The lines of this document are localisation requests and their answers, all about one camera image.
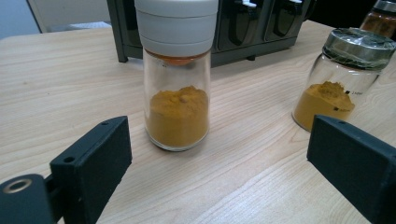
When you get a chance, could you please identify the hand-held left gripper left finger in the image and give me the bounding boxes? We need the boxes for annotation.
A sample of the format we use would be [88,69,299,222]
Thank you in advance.
[49,116,134,224]

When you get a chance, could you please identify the metal-lidded jar of brown powder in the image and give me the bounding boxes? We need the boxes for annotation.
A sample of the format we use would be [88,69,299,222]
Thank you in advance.
[359,0,396,40]

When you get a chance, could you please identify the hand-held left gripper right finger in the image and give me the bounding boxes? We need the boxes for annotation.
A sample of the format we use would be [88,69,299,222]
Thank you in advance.
[306,114,396,224]

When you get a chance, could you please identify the metal-lidded jar of yellow powder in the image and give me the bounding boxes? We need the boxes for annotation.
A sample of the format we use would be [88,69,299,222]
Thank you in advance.
[291,27,396,133]

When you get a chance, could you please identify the pale panel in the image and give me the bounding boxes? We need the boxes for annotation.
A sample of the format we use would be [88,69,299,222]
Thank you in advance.
[27,0,112,34]

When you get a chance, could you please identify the white-lidded glass spice jar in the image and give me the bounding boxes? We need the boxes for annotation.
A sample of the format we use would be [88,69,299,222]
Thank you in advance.
[134,0,219,152]

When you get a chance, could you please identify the dark metal spice rack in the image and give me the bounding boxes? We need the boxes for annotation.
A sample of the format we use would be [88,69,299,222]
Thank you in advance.
[106,0,316,68]

